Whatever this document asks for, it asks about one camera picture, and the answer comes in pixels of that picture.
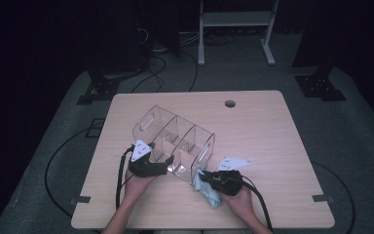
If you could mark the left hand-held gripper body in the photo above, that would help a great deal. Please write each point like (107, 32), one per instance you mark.
(146, 169)

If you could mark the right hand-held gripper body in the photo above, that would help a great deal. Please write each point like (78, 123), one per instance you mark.
(227, 183)

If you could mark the light green cloth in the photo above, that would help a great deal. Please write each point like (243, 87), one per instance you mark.
(211, 195)

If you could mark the clear plastic divided organizer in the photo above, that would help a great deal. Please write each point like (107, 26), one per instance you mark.
(172, 139)

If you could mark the person's left hand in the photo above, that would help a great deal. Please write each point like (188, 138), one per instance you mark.
(138, 188)

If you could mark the person's right hand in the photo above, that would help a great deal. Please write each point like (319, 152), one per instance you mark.
(240, 204)

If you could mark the black tape square outline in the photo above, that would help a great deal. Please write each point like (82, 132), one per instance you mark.
(91, 136)

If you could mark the grey tape strip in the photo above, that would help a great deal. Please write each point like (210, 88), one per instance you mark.
(322, 198)
(79, 200)

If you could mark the black stand base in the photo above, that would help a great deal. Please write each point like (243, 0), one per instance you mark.
(102, 87)
(318, 87)

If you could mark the white metal table frame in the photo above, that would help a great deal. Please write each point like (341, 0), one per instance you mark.
(237, 19)

